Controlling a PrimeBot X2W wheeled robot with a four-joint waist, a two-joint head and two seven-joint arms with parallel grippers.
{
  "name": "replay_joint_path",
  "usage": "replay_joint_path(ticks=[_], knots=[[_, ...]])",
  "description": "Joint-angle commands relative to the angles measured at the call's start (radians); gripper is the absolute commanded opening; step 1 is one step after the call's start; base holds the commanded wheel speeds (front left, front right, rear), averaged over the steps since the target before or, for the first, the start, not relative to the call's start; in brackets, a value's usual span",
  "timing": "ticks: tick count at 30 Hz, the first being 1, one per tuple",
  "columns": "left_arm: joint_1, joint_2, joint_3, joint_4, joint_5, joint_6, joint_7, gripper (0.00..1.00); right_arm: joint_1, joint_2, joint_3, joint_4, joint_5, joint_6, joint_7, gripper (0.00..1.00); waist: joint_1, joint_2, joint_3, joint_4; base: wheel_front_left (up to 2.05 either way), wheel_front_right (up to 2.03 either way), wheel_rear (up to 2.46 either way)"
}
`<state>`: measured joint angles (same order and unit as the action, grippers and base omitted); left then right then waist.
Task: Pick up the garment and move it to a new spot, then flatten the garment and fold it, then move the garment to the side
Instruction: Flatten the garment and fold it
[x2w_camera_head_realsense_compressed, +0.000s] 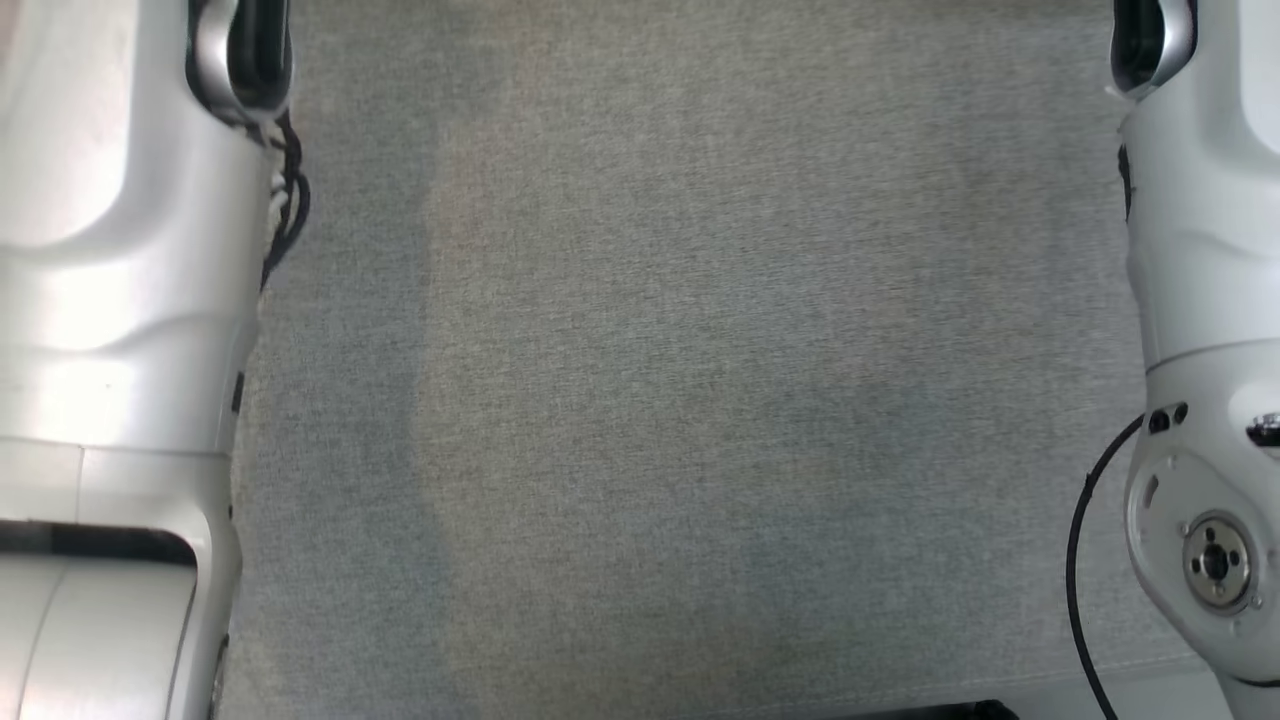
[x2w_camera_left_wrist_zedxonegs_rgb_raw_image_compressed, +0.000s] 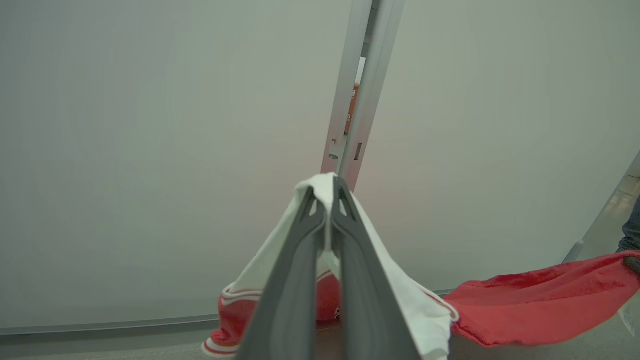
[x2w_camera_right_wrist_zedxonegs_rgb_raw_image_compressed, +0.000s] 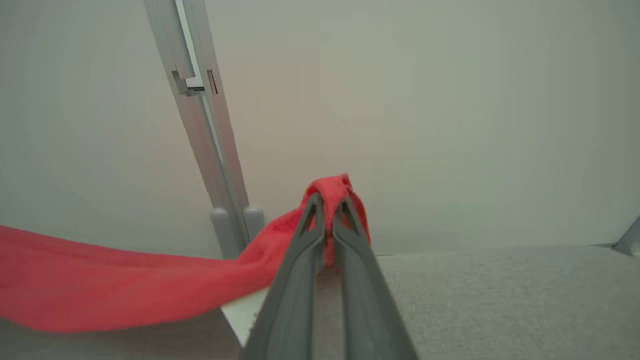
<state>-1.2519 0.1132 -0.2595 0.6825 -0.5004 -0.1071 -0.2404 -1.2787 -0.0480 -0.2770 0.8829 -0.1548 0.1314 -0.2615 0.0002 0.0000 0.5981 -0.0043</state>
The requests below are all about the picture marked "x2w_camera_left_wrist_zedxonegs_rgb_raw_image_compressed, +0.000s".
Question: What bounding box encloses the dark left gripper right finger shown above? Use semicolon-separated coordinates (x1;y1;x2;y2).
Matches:
330;176;424;360

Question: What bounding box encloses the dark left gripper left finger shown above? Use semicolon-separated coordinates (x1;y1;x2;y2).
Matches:
235;187;329;360

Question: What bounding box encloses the red white-striped t-shirt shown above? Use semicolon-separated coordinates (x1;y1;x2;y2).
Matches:
201;172;640;360

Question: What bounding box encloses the red object behind partition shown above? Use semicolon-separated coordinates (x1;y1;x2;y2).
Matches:
344;82;361;134

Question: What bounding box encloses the grey metal partition post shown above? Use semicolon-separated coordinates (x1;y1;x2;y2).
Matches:
320;0;407;193

